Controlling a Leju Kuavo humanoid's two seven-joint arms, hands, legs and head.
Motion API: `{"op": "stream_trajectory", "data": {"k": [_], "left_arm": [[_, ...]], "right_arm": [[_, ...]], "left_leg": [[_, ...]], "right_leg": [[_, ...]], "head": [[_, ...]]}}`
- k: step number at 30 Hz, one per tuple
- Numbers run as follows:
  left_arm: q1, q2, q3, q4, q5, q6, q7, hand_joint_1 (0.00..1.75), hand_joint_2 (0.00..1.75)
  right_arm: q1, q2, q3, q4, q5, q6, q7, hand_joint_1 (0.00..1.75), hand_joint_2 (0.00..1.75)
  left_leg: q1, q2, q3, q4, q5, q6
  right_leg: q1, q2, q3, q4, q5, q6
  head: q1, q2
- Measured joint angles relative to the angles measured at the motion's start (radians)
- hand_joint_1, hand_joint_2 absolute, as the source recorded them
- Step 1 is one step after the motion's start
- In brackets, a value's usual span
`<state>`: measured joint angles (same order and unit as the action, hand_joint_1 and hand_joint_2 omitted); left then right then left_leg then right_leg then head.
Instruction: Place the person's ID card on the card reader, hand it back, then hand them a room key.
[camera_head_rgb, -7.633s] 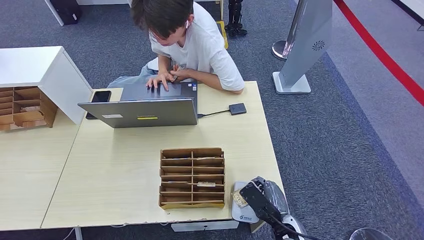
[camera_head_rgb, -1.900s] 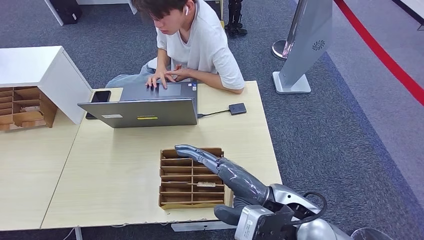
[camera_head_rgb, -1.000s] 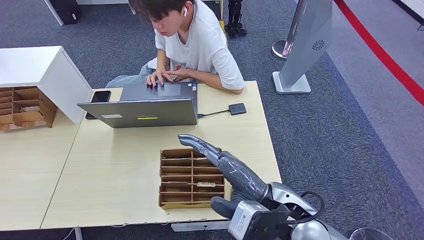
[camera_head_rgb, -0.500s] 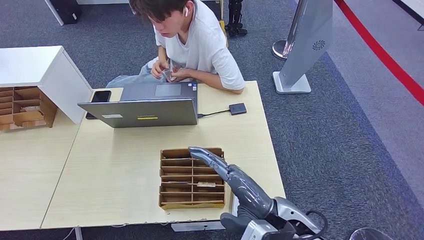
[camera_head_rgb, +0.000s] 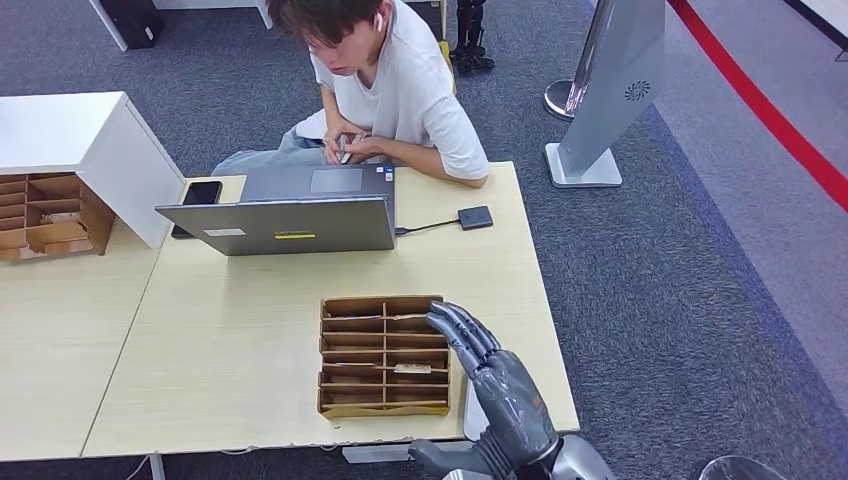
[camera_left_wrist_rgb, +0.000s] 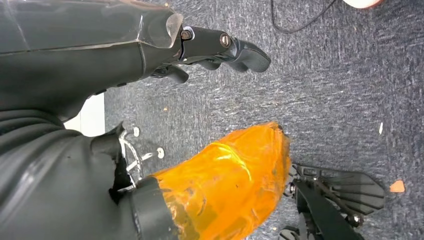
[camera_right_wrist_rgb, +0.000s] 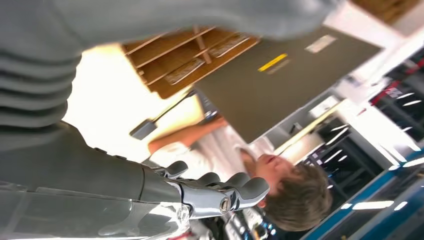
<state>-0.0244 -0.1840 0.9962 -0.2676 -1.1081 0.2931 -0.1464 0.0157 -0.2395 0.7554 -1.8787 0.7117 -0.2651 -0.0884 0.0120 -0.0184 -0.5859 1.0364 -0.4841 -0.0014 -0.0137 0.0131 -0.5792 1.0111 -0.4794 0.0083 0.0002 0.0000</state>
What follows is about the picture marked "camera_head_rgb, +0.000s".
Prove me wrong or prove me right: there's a yellow chair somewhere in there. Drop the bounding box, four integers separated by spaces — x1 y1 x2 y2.
437 39 458 94

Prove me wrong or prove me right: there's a black smartphone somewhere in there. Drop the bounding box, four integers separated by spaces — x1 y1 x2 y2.
170 180 225 240

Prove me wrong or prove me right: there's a black usb cable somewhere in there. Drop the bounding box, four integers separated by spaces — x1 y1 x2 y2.
395 218 460 238

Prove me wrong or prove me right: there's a silver kiosk stand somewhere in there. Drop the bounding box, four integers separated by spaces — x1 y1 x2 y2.
544 0 666 190

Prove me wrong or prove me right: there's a black box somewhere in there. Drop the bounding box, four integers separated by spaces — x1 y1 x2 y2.
99 0 167 51

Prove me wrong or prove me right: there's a black square usb device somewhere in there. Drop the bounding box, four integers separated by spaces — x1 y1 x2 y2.
457 205 495 232

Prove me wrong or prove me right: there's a clear glass dome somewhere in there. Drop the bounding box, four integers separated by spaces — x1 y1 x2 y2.
697 455 791 480

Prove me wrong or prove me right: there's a person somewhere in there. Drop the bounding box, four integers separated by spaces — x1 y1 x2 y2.
211 0 492 190

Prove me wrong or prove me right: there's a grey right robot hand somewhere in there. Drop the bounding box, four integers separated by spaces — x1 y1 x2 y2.
408 301 560 477

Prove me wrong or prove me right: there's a white desk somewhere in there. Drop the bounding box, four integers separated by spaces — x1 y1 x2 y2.
87 0 276 53

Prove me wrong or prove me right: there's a white cabinet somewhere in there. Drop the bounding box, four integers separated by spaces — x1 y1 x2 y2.
0 91 187 252

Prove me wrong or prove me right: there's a person's right hand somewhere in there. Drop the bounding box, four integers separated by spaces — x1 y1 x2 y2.
323 121 364 164

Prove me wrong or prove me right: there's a chrome stanchion post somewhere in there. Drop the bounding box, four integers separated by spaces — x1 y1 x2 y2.
543 0 614 123

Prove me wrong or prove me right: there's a cardboard card organizer tray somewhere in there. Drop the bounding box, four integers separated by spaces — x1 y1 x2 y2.
317 294 452 420

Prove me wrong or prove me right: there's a white flat card reader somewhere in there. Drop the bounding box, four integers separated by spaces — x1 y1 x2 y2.
462 380 492 442

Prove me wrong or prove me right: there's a grey laptop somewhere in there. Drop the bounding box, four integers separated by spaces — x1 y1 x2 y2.
155 162 397 258

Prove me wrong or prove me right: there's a grey metal desk bracket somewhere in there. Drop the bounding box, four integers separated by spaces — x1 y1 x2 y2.
342 441 415 465

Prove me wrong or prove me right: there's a person's left hand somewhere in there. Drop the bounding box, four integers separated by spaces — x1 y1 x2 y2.
344 134 392 166

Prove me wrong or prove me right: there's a cardboard shelf organizer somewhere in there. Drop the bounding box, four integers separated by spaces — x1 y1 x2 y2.
0 172 117 264

